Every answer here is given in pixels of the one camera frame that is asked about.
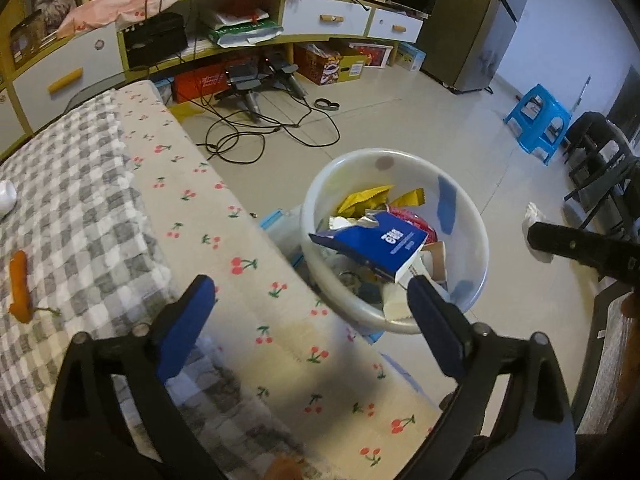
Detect yellow white tv cabinet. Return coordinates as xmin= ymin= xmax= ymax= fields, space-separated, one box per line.
xmin=1 ymin=0 xmax=423 ymax=157

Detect blue plastic stool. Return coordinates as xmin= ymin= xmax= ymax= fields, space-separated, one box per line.
xmin=503 ymin=84 xmax=572 ymax=166

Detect person's right hand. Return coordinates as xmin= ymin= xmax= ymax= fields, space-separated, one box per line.
xmin=620 ymin=292 xmax=640 ymax=320

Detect red box under cabinet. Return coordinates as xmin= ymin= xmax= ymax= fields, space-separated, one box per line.
xmin=172 ymin=58 xmax=252 ymax=104

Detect yellow snack wrapper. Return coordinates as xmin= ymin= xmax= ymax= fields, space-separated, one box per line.
xmin=335 ymin=185 xmax=425 ymax=218

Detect red drink can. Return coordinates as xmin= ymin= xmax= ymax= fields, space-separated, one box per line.
xmin=387 ymin=206 xmax=438 ymax=244

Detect orange peel piece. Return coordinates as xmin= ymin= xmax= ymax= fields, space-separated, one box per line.
xmin=9 ymin=250 xmax=32 ymax=324

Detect white plastic trash bin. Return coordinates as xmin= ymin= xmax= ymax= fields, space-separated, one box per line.
xmin=300 ymin=148 xmax=489 ymax=335

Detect white plastic bottle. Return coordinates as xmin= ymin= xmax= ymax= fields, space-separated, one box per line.
xmin=0 ymin=181 xmax=17 ymax=219

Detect grey checkered table cloth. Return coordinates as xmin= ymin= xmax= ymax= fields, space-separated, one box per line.
xmin=0 ymin=79 xmax=446 ymax=480

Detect black device on shelf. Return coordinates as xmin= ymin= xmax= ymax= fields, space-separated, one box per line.
xmin=122 ymin=12 xmax=188 ymax=68

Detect black floor cables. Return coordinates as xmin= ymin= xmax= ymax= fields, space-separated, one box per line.
xmin=139 ymin=0 xmax=343 ymax=166

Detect blue carton box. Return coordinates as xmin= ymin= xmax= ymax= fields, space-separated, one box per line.
xmin=309 ymin=211 xmax=426 ymax=283

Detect cardboard box under cabinet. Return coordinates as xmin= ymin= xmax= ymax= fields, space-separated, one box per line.
xmin=294 ymin=39 xmax=368 ymax=86

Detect black chair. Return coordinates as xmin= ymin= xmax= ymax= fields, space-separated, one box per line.
xmin=564 ymin=112 xmax=639 ymax=230

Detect grey refrigerator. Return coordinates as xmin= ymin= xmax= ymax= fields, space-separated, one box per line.
xmin=416 ymin=0 xmax=527 ymax=93

